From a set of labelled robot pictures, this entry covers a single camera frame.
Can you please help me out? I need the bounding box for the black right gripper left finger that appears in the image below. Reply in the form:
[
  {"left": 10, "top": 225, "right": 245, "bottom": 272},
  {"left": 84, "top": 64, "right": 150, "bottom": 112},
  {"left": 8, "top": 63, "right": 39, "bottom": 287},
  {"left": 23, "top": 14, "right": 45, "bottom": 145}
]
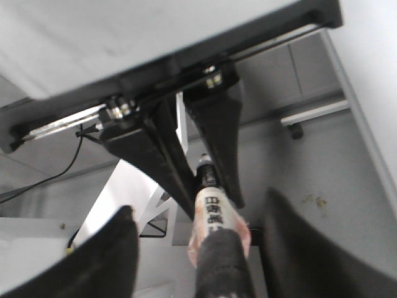
[{"left": 2, "top": 205, "right": 139, "bottom": 297}]

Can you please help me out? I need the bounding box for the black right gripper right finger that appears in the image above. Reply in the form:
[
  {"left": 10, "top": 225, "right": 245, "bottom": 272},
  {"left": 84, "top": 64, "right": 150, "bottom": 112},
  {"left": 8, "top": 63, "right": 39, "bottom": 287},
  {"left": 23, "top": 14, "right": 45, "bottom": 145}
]
[{"left": 262, "top": 188, "right": 396, "bottom": 297}]

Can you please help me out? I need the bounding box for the white whiteboard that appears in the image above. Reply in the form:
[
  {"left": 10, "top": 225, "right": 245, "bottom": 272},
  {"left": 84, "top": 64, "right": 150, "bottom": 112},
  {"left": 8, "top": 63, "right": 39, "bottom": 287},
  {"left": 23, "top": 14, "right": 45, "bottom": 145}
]
[{"left": 0, "top": 0, "right": 397, "bottom": 298}]

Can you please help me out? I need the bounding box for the thin black cable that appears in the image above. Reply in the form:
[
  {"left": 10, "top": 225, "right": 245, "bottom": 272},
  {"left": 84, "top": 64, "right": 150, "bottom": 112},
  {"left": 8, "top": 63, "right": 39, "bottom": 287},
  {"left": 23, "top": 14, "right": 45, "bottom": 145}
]
[{"left": 0, "top": 124, "right": 100, "bottom": 204}]

